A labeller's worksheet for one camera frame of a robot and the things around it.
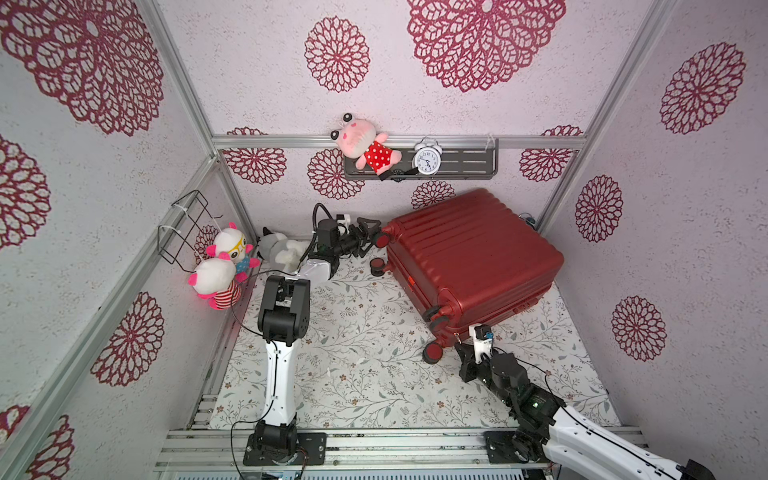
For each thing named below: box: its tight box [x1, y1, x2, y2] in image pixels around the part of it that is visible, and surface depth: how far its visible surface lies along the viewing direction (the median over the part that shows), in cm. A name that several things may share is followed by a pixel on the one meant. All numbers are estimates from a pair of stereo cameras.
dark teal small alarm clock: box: [518, 212, 537, 230], surface depth 121 cm
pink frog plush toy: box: [330, 113, 403, 175], surface depth 87 cm
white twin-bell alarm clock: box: [411, 136, 443, 175], surface depth 92 cm
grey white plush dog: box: [258, 227, 310, 273], surface depth 106 cm
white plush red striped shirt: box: [188, 258, 241, 310], surface depth 87 cm
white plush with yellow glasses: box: [206, 222, 261, 281], surface depth 96 cm
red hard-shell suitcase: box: [370, 189, 565, 364], surface depth 87 cm
